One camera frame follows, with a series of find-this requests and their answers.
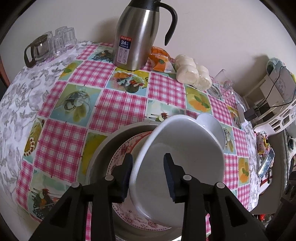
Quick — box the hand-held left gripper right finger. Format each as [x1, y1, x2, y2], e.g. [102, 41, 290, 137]
[163, 153, 269, 241]

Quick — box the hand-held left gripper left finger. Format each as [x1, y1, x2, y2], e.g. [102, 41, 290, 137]
[29, 153, 134, 241]

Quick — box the floral rimmed white plate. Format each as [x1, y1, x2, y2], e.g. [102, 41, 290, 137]
[107, 131, 178, 232]

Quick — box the large metal basin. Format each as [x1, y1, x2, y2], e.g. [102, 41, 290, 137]
[88, 122, 210, 241]

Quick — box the plain white bowl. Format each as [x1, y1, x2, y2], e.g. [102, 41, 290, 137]
[129, 116, 225, 229]

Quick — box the pale blue bowl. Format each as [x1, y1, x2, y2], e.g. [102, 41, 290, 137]
[196, 113, 226, 152]

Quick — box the red white packet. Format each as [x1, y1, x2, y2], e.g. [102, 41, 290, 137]
[259, 174, 274, 194]

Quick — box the small white box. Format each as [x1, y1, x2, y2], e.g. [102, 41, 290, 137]
[236, 103, 247, 127]

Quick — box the smartphone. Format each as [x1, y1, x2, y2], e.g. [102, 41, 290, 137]
[258, 148, 275, 179]

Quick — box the wrapped candy roll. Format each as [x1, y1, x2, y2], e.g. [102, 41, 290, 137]
[255, 132, 269, 153]

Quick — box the clear glass ashtray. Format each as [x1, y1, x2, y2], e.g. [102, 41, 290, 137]
[206, 83, 223, 98]

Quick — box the dark power adapter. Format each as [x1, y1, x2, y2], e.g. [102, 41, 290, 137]
[245, 108, 259, 121]

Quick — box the bag of steamed buns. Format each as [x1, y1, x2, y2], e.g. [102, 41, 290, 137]
[174, 54, 212, 90]

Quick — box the grey padded chair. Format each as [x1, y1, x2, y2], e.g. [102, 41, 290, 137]
[251, 128, 296, 215]

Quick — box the clear glass mug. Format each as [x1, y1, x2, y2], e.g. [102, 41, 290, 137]
[215, 69, 234, 99]

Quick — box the orange snack packet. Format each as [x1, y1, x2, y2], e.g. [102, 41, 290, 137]
[149, 46, 176, 73]

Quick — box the white plastic basket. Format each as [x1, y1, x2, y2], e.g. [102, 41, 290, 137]
[243, 58, 296, 133]

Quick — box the stainless steel thermos jug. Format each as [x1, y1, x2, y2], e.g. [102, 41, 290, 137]
[112, 0, 178, 70]

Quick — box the grey paper box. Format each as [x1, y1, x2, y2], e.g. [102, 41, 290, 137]
[269, 67, 296, 102]

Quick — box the clear glass cup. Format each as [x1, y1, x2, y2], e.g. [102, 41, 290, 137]
[55, 26, 68, 39]
[49, 35, 65, 58]
[63, 27, 78, 50]

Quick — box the glass teapot with cups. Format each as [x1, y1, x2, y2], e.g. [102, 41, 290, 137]
[24, 35, 52, 68]

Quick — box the teal patterned cloth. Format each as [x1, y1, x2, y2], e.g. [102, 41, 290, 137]
[266, 58, 285, 72]

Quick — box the thin black cable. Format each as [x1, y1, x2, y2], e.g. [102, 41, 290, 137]
[254, 62, 296, 109]

